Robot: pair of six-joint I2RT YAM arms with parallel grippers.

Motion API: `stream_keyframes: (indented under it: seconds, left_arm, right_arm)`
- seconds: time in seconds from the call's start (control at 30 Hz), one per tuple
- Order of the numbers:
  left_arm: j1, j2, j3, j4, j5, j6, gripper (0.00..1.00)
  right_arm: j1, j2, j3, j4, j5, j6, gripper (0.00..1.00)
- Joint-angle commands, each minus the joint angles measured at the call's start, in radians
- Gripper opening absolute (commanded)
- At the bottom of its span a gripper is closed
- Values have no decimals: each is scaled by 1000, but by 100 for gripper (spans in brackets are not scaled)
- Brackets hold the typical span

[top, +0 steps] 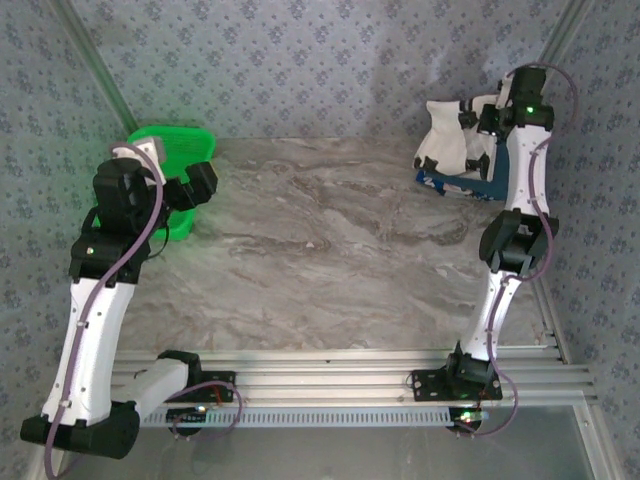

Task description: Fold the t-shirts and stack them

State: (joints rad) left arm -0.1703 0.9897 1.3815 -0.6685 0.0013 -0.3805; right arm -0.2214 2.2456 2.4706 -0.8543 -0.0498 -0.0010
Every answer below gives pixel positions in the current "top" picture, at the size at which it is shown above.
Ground green plastic basket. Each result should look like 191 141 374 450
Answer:
125 125 217 241

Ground white t-shirt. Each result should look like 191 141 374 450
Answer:
413 92 501 177

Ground folded blue t-shirt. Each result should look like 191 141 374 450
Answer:
413 144 511 202

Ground aluminium mounting rails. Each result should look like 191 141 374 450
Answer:
54 348 599 407

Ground grey metal lower panel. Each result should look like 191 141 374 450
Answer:
59 427 596 480

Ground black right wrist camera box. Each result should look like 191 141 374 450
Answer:
477 105 509 136

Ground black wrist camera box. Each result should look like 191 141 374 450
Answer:
164 160 221 210
477 105 509 136

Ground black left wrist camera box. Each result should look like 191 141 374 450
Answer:
164 160 221 210

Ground aluminium corner post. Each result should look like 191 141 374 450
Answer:
537 0 596 71
49 0 144 134

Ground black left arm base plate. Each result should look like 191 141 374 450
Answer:
164 370 237 404

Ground grey slotted cable duct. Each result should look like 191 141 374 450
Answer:
139 407 454 430

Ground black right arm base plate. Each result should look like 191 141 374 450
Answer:
410 368 504 403

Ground aluminium frame leg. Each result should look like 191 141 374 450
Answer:
574 404 624 480

